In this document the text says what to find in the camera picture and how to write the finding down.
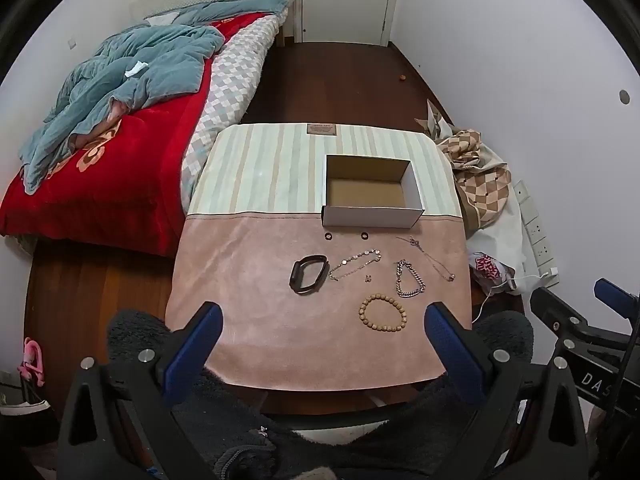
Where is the wooden bead bracelet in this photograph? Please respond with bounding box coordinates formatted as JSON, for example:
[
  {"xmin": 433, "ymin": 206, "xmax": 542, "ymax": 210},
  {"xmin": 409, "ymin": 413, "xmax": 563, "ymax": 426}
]
[{"xmin": 358, "ymin": 294, "xmax": 408, "ymax": 332}]

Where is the red and white bag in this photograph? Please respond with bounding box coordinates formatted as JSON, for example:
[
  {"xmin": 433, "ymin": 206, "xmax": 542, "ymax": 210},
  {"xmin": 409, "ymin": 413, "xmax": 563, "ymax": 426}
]
[{"xmin": 470, "ymin": 252, "xmax": 516, "ymax": 287}]

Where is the bed with red blanket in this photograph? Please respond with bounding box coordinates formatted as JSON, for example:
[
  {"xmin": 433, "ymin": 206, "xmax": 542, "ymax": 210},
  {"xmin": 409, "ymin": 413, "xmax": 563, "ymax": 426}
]
[{"xmin": 0, "ymin": 12, "xmax": 281, "ymax": 258}]

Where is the white charging cable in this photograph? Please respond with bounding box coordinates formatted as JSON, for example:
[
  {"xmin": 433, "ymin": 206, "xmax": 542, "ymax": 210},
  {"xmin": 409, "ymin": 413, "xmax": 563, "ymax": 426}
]
[{"xmin": 470, "ymin": 269, "xmax": 560, "ymax": 322}]

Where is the white cardboard box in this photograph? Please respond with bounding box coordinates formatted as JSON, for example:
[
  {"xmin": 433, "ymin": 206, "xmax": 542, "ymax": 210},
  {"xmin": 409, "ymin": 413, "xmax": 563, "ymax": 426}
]
[{"xmin": 320, "ymin": 154, "xmax": 426, "ymax": 228}]

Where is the checkered bed sheet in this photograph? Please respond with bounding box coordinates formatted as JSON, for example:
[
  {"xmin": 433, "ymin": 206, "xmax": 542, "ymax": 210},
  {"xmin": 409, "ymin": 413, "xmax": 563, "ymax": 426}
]
[{"xmin": 180, "ymin": 15, "xmax": 281, "ymax": 216}]

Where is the black wristband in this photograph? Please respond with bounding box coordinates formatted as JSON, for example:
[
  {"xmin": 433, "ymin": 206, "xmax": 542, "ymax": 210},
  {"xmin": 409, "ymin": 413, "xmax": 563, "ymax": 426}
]
[{"xmin": 289, "ymin": 255, "xmax": 329, "ymax": 295}]

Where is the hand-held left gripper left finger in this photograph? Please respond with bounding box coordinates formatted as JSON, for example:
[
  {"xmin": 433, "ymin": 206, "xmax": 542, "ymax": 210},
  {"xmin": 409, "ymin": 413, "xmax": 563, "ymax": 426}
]
[{"xmin": 59, "ymin": 301, "xmax": 224, "ymax": 480}]

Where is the silver curb chain bracelet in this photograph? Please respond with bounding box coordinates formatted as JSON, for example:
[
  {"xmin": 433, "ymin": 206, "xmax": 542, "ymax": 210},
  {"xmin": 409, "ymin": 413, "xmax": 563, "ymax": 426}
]
[{"xmin": 394, "ymin": 259, "xmax": 427, "ymax": 298}]

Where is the white door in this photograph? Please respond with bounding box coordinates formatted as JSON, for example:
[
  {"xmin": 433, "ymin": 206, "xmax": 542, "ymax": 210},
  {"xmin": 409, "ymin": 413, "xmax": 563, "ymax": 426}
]
[{"xmin": 294, "ymin": 0, "xmax": 403, "ymax": 46}]

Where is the white wall socket strip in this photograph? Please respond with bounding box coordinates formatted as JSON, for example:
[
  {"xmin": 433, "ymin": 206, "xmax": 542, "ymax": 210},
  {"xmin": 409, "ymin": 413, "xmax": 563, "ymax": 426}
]
[{"xmin": 515, "ymin": 180, "xmax": 558, "ymax": 272}]

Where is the pink plastic item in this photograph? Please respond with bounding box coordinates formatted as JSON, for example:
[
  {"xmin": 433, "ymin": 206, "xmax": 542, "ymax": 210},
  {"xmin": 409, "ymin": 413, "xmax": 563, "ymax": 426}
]
[{"xmin": 17, "ymin": 339, "xmax": 46, "ymax": 386}]

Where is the rose disc chain bracelet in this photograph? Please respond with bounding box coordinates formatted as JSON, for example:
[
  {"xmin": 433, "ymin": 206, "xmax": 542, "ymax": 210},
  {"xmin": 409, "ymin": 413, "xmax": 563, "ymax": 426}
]
[{"xmin": 328, "ymin": 247, "xmax": 383, "ymax": 282}]

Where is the brown checkered cloth pile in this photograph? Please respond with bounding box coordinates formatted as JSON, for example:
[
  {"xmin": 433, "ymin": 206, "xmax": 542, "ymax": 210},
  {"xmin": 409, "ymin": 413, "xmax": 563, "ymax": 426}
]
[{"xmin": 415, "ymin": 100, "xmax": 526, "ymax": 293}]

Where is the thin silver necklace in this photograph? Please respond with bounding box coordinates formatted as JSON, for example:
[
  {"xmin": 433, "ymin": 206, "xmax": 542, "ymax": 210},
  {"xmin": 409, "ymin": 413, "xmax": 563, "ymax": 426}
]
[{"xmin": 396, "ymin": 236, "xmax": 457, "ymax": 282}]

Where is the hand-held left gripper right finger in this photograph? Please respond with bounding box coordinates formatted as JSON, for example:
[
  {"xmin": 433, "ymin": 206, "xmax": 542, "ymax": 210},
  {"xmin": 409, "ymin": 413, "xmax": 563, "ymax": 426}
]
[{"xmin": 424, "ymin": 301, "xmax": 590, "ymax": 480}]

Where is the teal quilt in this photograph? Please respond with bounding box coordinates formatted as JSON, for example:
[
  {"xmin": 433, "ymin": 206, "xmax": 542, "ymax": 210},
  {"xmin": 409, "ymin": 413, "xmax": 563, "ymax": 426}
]
[{"xmin": 20, "ymin": 0, "xmax": 291, "ymax": 195}]

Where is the black and white shoe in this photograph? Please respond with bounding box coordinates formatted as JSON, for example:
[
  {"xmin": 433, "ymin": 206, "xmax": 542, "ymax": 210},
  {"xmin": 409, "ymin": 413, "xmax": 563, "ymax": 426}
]
[{"xmin": 0, "ymin": 385, "xmax": 51, "ymax": 417}]

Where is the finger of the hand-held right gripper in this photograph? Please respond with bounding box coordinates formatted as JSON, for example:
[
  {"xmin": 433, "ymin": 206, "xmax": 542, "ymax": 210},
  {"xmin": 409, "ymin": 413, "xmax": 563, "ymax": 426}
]
[
  {"xmin": 530, "ymin": 287, "xmax": 608, "ymax": 356},
  {"xmin": 594, "ymin": 278, "xmax": 640, "ymax": 346}
]

